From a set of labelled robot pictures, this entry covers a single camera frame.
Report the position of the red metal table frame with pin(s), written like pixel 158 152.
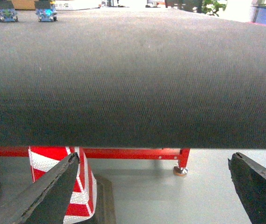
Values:
pixel 132 154

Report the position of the dark grey table mat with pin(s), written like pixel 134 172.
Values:
pixel 127 78

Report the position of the white flat box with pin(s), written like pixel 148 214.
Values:
pixel 76 4

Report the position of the brown cardboard box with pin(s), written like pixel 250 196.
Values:
pixel 23 4

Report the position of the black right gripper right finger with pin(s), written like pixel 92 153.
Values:
pixel 249 179

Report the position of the green potted plant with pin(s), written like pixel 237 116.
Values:
pixel 213 7

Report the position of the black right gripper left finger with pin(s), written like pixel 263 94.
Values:
pixel 47 199

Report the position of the red white traffic cone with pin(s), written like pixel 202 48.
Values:
pixel 92 200

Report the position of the red push button switch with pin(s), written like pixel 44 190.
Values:
pixel 46 10

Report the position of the yellow push button switch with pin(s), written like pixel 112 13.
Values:
pixel 7 11

